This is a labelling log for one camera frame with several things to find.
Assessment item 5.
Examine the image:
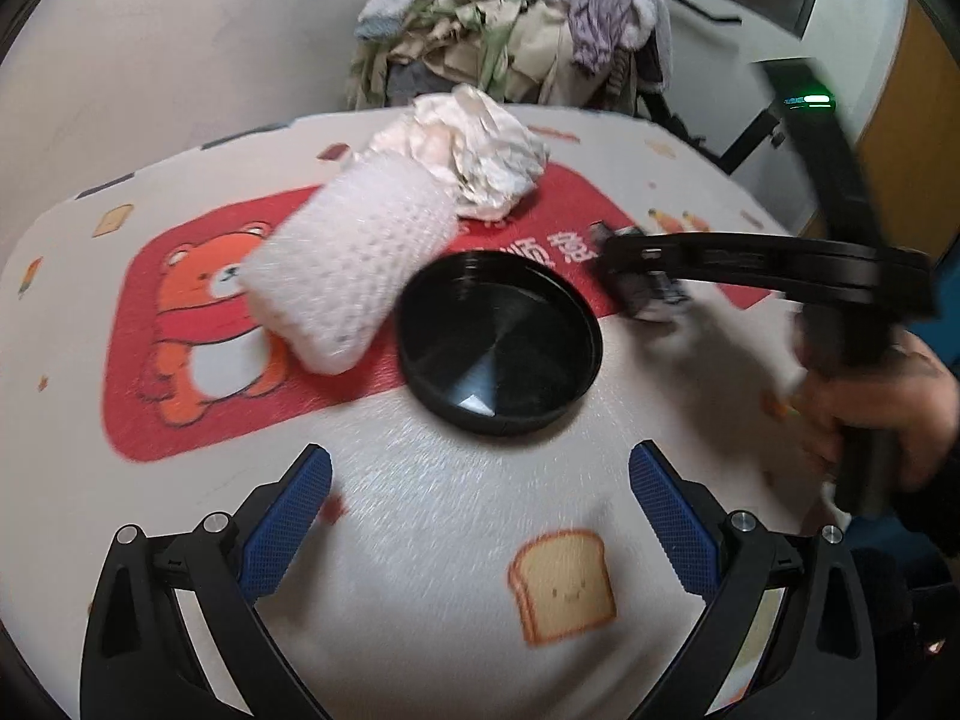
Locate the small dark wrapper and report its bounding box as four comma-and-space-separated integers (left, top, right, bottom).
589, 221, 692, 325

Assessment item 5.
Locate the white foam fruit net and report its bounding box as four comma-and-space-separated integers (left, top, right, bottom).
239, 154, 457, 376

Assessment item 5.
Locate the black round lid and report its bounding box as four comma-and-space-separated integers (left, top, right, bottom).
394, 250, 604, 437

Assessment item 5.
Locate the pile of clothes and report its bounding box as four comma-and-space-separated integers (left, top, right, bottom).
347, 0, 672, 121

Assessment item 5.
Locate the black exercise bike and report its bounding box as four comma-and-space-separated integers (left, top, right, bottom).
636, 0, 835, 178

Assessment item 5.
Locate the person's right hand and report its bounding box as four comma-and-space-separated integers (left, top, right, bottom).
793, 332, 958, 489

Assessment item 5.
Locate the white tissue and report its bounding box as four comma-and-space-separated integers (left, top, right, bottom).
359, 85, 550, 223

